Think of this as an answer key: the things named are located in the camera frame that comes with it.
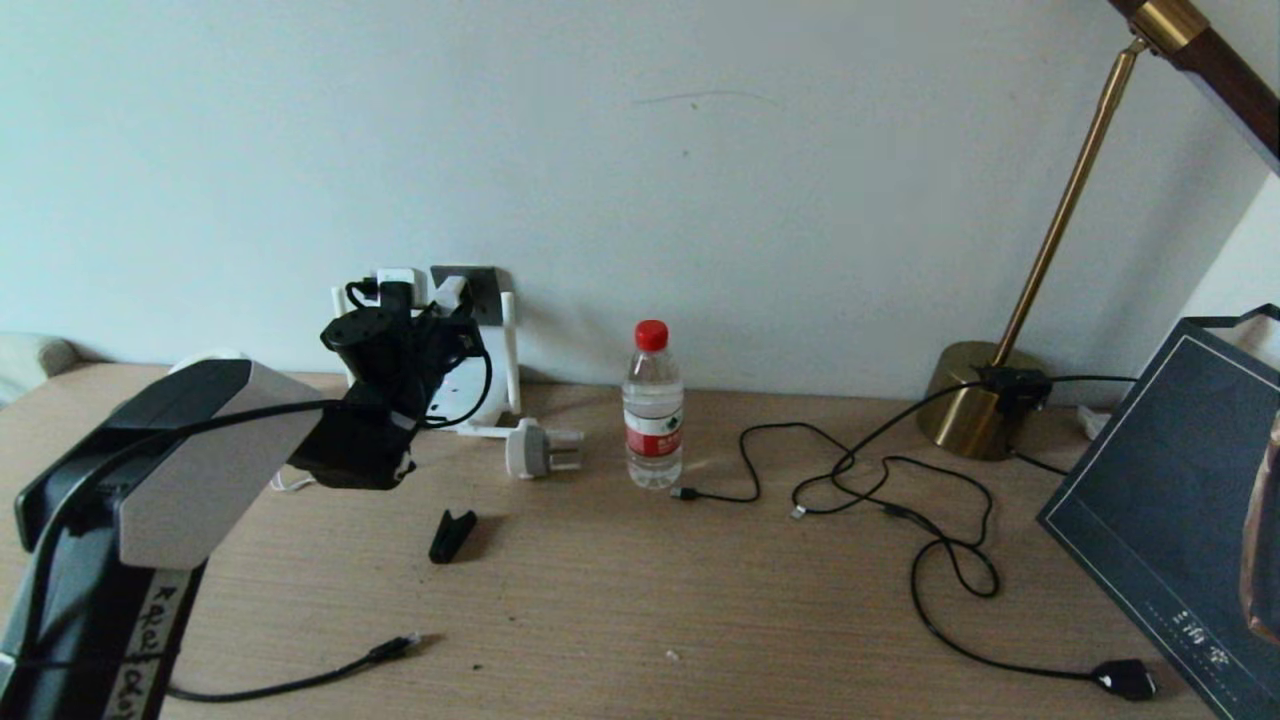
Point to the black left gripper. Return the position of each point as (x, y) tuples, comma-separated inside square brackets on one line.
[(430, 350)]

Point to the white power adapter with cable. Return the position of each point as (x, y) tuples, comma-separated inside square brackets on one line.
[(450, 292)]

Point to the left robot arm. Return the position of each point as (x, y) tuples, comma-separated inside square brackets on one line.
[(170, 470)]

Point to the white wifi router with antennas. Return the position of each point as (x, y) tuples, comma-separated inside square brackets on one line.
[(470, 395)]

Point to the white round plug adapter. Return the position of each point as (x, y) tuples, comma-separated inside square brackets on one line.
[(526, 450)]

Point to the small black plastic clip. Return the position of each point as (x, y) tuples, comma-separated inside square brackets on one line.
[(452, 535)]

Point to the clear water bottle red cap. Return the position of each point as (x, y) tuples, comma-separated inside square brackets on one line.
[(653, 420)]

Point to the brass desk lamp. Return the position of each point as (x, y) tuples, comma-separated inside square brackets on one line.
[(975, 410)]

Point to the black block on lamp base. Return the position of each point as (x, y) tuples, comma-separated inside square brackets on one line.
[(1012, 385)]

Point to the crumpled white tissue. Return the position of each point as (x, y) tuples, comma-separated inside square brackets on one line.
[(1093, 420)]

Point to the dark teal paper bag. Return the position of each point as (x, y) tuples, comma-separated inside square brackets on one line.
[(1170, 500)]

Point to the grey wall socket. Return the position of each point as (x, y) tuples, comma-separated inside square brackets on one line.
[(485, 290)]

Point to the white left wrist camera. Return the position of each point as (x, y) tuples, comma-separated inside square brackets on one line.
[(400, 282)]

